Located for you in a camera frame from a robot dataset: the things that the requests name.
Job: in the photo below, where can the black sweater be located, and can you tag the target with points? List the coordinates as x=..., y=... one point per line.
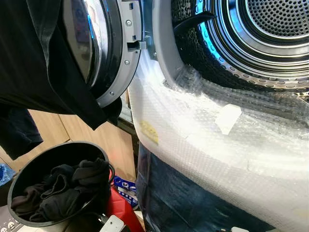
x=72, y=193

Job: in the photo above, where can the bubble-wrapped front-load washing machine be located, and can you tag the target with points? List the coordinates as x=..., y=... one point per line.
x=183, y=198

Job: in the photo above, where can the white tape piece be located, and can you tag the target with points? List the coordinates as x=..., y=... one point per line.
x=228, y=118

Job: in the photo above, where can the clear bubble wrap sheet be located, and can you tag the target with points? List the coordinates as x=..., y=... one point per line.
x=217, y=159

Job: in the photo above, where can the black drum paddle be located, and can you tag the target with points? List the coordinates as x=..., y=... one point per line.
x=193, y=21

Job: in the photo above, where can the yellow sticker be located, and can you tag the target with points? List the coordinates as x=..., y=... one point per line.
x=149, y=132

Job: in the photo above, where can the grey rubber door gasket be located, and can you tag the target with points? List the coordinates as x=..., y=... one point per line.
x=161, y=43

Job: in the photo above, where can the round washer door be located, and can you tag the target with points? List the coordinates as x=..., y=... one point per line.
x=123, y=58

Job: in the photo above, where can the blue and white package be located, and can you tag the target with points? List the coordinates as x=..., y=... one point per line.
x=125, y=189

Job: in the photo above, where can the red plastic stool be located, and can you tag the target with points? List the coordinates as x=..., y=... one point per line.
x=120, y=205

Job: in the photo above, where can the large black shirt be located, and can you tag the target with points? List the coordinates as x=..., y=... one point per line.
x=34, y=58

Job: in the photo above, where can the black round bucket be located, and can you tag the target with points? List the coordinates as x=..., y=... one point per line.
x=29, y=166

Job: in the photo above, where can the blue plastic bag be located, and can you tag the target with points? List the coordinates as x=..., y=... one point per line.
x=4, y=175

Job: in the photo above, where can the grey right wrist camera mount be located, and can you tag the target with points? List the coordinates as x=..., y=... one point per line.
x=239, y=229

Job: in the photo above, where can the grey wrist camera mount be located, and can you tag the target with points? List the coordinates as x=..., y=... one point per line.
x=239, y=229
x=113, y=224

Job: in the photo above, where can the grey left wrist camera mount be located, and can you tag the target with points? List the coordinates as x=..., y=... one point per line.
x=113, y=224

